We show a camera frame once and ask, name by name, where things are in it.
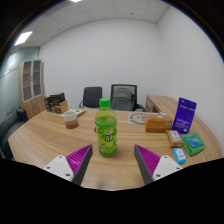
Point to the flat round red coaster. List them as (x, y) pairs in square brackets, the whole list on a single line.
[(94, 130)]

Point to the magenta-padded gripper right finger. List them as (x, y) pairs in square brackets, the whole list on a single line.
[(162, 166)]

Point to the white and brown cup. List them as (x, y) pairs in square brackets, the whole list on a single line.
[(70, 120)]

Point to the white green purple leaflet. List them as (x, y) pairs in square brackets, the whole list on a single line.
[(79, 112)]

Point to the black mesh office chair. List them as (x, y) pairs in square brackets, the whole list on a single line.
[(122, 98)]

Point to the wooden side desk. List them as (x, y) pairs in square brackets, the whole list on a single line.
[(163, 102)]

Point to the small blue white box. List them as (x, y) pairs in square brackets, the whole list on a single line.
[(179, 155)]

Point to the dark flat box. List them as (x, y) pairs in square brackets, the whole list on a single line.
[(47, 104)]

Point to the black sofa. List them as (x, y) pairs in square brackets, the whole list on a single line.
[(8, 130)]

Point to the black printed box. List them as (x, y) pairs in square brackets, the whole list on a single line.
[(57, 97)]

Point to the wooden shelf cabinet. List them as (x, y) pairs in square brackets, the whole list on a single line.
[(33, 100)]

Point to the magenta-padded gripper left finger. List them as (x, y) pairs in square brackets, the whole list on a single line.
[(63, 166)]

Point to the brown cardboard box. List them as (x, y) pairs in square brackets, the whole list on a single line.
[(62, 107)]

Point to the rectangular ceiling light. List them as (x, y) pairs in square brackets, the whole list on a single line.
[(75, 1), (23, 38)]

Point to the tan small packet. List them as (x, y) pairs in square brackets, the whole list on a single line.
[(174, 138)]

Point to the purple package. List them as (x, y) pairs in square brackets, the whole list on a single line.
[(184, 115)]

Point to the green pouch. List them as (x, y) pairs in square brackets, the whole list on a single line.
[(194, 143)]

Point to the green drink bottle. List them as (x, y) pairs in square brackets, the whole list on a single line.
[(106, 133)]

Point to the orange-brown box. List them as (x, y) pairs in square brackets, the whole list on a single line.
[(158, 123)]

